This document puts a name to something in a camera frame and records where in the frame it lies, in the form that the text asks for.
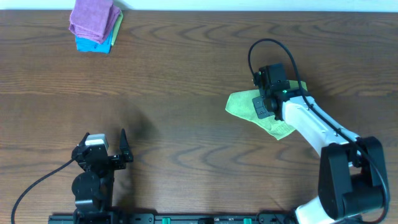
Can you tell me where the green microfiber cloth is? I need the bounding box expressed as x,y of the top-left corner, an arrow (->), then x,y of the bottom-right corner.
225,90 -> 295,140

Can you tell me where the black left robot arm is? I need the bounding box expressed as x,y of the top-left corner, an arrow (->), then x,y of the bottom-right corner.
72,129 -> 134,223

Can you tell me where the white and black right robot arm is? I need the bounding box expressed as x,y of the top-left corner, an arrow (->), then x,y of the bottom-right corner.
253,63 -> 389,223

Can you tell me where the folded blue cloth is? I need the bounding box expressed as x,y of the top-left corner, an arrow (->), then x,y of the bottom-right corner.
75,31 -> 113,54

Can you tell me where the folded yellow-green cloth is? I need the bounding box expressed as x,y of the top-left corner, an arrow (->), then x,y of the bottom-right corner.
111,11 -> 124,46

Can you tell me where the folded purple cloth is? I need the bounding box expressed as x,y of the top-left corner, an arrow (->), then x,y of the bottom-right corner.
69,0 -> 121,44

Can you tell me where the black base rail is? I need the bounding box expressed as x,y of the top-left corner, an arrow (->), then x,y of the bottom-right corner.
48,213 -> 298,224

